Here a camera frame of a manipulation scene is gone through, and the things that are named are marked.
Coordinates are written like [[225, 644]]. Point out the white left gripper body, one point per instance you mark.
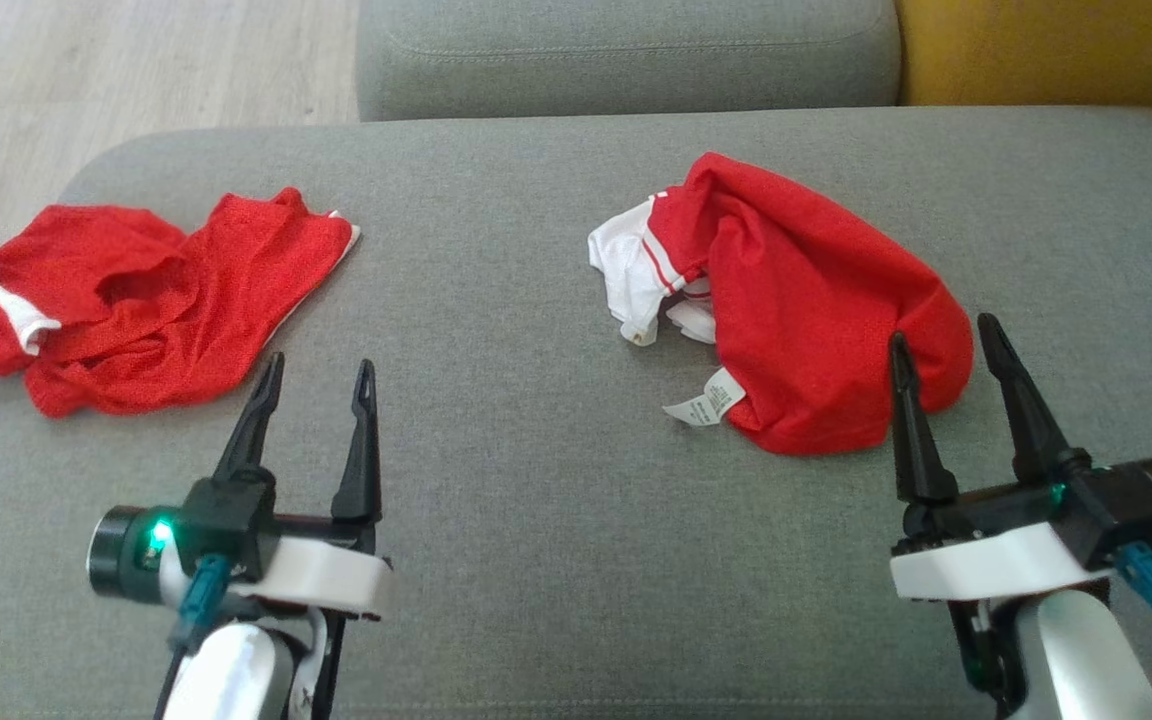
[[321, 580]]

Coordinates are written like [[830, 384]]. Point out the red basketball shorts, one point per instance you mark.
[[156, 300]]

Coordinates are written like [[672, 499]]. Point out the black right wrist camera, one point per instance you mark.
[[1136, 505]]

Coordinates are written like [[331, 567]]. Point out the red white basketball jersey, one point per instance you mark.
[[816, 300]]

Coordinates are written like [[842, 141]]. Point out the yellow cushion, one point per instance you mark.
[[1056, 50]]

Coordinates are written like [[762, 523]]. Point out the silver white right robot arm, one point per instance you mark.
[[1086, 660]]

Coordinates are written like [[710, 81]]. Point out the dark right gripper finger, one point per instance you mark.
[[916, 450], [1031, 430]]

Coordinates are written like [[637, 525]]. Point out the grey sofa seat cushion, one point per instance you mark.
[[536, 450]]

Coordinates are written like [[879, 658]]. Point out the grey sofa back cushion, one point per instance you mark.
[[626, 60]]

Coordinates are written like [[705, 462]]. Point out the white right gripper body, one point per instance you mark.
[[996, 565]]

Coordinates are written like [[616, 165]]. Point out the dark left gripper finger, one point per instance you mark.
[[361, 470], [254, 425]]

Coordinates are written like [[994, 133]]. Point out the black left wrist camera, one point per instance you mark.
[[226, 520]]

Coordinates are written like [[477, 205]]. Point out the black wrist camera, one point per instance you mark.
[[1136, 505], [226, 520]]

